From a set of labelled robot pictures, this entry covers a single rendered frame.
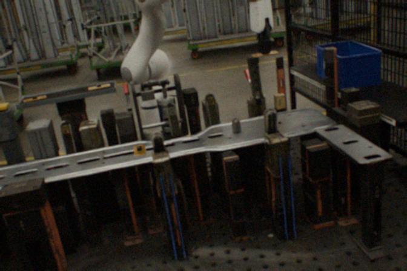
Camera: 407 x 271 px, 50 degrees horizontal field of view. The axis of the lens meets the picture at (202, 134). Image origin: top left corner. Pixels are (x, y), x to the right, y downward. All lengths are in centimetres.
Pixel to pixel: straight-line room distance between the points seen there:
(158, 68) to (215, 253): 89
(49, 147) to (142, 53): 55
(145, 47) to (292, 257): 101
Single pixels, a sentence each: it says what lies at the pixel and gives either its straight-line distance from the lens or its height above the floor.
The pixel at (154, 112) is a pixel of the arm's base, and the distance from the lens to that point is 197.
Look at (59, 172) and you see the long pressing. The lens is 146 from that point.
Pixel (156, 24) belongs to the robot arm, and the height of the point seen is 136.
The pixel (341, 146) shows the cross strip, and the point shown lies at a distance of 134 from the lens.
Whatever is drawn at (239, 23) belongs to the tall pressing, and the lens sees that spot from 863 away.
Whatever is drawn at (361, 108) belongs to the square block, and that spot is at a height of 106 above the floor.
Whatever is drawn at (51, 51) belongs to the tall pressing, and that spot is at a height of 46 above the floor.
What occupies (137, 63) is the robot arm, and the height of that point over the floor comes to 121.
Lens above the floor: 154
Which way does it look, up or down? 21 degrees down
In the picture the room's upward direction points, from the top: 8 degrees counter-clockwise
